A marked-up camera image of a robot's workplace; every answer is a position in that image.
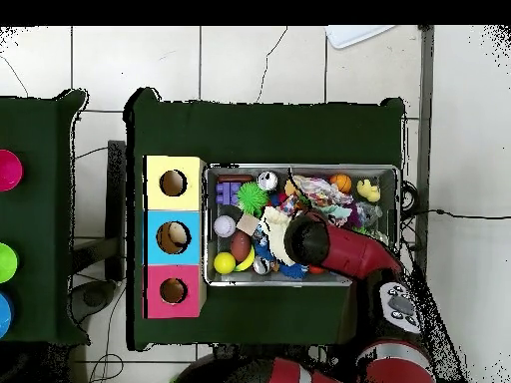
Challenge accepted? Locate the cream waffle cloth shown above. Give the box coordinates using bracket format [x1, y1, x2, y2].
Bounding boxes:
[258, 205, 298, 267]

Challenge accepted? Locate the colourful dotted cloth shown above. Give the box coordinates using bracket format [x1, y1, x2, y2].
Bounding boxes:
[292, 174, 354, 212]

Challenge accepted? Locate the metal mesh bin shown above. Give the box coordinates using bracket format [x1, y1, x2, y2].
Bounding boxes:
[202, 162, 401, 287]

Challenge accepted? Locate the wooden box with three holes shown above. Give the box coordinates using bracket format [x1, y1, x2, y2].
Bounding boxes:
[142, 154, 208, 320]

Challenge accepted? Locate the large green spiky ball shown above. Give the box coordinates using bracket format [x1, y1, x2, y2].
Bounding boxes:
[236, 182, 270, 216]

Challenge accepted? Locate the purple building block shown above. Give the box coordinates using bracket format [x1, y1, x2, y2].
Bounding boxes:
[215, 182, 242, 206]

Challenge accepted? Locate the white toy baseball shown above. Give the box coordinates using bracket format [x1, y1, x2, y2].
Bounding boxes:
[213, 214, 238, 239]

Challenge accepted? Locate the brown toy football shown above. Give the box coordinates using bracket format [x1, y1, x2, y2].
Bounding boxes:
[230, 231, 254, 263]

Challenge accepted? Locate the yellow ball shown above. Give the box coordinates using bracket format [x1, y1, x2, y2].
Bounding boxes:
[213, 251, 238, 275]

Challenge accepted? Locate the dark green table cloth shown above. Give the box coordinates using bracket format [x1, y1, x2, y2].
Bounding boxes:
[125, 87, 406, 352]
[0, 89, 91, 346]

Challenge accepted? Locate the orange mini basketball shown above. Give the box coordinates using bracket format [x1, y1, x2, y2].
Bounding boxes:
[329, 173, 353, 194]

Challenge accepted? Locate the yellow duck toy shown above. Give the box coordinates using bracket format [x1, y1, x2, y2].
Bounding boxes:
[355, 178, 381, 203]

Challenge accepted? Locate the black metal stand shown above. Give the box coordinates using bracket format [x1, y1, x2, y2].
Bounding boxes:
[105, 139, 127, 282]

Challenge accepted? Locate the grey round base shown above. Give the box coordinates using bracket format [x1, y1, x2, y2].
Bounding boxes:
[71, 278, 118, 324]

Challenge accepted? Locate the white plastic tray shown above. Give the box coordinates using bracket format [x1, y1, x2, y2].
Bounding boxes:
[324, 25, 396, 50]

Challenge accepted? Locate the pink bowl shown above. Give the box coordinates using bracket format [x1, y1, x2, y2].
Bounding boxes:
[0, 149, 24, 192]

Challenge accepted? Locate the green bowl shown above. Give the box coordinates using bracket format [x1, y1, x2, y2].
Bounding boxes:
[0, 242, 19, 284]

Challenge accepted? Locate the blue bowl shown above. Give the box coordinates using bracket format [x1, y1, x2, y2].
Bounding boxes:
[0, 292, 13, 339]

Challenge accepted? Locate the black cable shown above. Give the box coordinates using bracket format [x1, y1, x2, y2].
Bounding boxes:
[400, 207, 511, 220]

